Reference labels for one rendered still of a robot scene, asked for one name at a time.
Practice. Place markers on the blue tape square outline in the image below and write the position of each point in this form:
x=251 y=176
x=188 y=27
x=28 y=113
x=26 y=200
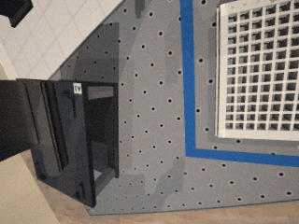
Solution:
x=186 y=19

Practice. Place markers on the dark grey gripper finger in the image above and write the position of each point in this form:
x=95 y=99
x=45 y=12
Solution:
x=30 y=118

